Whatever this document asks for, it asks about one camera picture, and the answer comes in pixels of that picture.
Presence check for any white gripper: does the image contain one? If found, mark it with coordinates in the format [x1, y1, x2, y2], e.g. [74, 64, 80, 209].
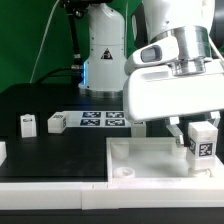
[123, 36, 224, 148]

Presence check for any white square tabletop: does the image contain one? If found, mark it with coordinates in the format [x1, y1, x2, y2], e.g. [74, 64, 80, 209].
[106, 137, 224, 182]

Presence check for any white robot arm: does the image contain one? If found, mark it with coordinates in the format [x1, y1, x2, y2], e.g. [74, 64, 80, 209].
[79, 0, 224, 122]

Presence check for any white left fence piece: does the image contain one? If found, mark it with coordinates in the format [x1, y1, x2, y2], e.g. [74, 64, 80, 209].
[0, 141, 7, 166]

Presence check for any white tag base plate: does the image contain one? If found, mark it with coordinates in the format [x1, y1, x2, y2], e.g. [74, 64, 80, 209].
[66, 111, 130, 128]

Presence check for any white front fence rail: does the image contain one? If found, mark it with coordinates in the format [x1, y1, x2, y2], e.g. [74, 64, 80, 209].
[0, 179, 224, 210]

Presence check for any black cable bundle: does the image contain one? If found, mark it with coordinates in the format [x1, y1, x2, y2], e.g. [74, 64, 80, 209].
[34, 0, 88, 84]

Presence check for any grey thin cable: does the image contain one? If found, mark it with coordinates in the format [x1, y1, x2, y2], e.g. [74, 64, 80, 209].
[29, 0, 62, 84]

